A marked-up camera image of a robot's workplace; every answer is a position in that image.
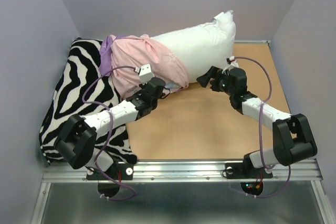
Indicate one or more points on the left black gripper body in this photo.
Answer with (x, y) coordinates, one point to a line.
(142, 86)

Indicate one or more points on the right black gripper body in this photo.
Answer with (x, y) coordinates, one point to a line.
(221, 84)

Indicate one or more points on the white pillow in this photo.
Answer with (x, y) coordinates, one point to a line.
(202, 46)

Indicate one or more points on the purple pink princess pillowcase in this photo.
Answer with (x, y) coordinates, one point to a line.
(136, 51)

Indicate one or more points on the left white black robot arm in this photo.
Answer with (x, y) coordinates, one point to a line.
(77, 138)

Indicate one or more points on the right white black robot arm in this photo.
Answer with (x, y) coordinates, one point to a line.
(292, 138)

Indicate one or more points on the zebra striped pillow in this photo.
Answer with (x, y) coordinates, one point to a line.
(80, 79)

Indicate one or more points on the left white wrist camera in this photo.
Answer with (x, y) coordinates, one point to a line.
(145, 73)

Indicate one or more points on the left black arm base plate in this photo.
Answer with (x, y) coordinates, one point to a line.
(120, 171)

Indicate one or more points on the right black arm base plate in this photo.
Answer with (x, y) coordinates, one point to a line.
(238, 170)

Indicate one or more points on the aluminium mounting rail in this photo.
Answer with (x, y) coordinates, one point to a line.
(176, 171)

